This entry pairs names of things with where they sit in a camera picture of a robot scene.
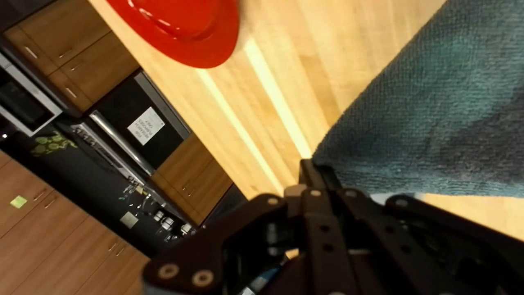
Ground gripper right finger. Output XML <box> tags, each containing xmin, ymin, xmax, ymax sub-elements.
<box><xmin>319</xmin><ymin>164</ymin><xmax>524</xmax><ymax>295</ymax></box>

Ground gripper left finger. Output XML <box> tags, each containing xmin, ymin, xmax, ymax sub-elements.
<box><xmin>142</xmin><ymin>159</ymin><xmax>361</xmax><ymax>295</ymax></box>

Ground teal terry towel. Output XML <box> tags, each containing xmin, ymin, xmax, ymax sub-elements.
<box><xmin>312</xmin><ymin>0</ymin><xmax>524</xmax><ymax>200</ymax></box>

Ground wooden base cabinets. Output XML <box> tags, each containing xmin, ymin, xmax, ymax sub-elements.
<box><xmin>2</xmin><ymin>0</ymin><xmax>140</xmax><ymax>113</ymax></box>
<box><xmin>150</xmin><ymin>133</ymin><xmax>234</xmax><ymax>227</ymax></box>

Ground white paper note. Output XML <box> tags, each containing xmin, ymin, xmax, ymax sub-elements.
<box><xmin>126</xmin><ymin>107</ymin><xmax>166</xmax><ymax>146</ymax></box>

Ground black oven door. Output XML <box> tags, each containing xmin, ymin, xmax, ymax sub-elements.
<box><xmin>88</xmin><ymin>70</ymin><xmax>193</xmax><ymax>177</ymax></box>

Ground green patterned cloth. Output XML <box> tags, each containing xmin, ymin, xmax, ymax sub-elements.
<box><xmin>31</xmin><ymin>130</ymin><xmax>78</xmax><ymax>158</ymax></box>

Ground red plate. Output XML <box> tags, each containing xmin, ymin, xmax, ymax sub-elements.
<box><xmin>106</xmin><ymin>0</ymin><xmax>240</xmax><ymax>69</ymax></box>

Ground built-in microwave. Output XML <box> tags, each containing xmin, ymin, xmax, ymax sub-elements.
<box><xmin>0</xmin><ymin>52</ymin><xmax>63</xmax><ymax>138</ymax></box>

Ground wall socket plate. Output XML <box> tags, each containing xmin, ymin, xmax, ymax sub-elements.
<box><xmin>120</xmin><ymin>211</ymin><xmax>140</xmax><ymax>229</ymax></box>

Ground silver oven door handle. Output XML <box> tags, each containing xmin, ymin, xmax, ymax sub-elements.
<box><xmin>89</xmin><ymin>111</ymin><xmax>157</xmax><ymax>176</ymax></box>

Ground wooden wall cabinets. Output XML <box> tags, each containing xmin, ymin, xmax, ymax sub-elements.
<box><xmin>0</xmin><ymin>151</ymin><xmax>150</xmax><ymax>295</ymax></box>

